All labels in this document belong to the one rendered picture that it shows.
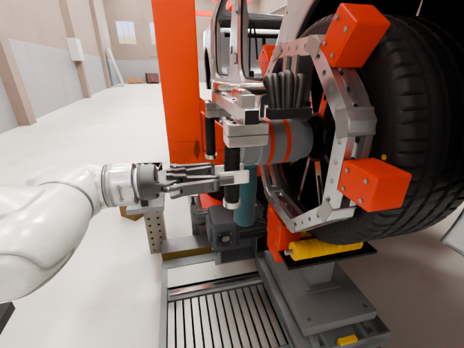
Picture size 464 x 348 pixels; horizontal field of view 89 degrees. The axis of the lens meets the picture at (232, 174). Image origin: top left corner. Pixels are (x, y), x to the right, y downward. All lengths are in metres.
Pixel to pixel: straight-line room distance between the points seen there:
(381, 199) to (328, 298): 0.69
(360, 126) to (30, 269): 0.55
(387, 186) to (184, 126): 0.85
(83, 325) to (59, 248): 1.05
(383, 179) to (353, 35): 0.26
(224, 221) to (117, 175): 0.70
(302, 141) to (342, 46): 0.27
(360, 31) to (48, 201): 0.58
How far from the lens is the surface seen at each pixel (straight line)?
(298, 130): 0.70
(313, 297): 1.10
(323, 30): 0.77
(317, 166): 0.79
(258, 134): 0.50
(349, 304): 1.13
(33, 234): 0.37
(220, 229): 1.11
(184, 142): 1.12
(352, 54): 0.57
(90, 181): 0.50
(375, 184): 0.47
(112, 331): 1.34
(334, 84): 0.55
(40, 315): 1.56
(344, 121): 0.51
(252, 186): 0.86
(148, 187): 0.50
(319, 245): 0.84
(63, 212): 0.41
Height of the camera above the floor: 1.05
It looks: 24 degrees down
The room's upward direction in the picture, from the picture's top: straight up
